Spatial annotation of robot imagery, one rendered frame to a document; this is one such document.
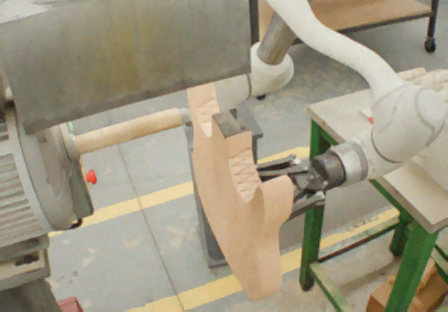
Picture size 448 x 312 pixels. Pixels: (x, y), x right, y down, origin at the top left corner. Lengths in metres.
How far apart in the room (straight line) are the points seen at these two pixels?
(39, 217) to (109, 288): 1.48
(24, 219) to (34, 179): 0.07
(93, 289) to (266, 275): 1.46
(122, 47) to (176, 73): 0.08
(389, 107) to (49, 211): 0.61
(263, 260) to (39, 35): 0.50
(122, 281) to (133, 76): 1.68
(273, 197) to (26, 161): 0.34
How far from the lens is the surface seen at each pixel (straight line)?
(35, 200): 0.66
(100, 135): 0.74
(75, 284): 2.20
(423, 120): 0.81
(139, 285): 2.11
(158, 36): 0.53
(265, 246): 0.75
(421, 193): 1.13
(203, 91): 0.82
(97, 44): 0.52
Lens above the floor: 1.66
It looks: 36 degrees down
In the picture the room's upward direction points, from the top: 5 degrees counter-clockwise
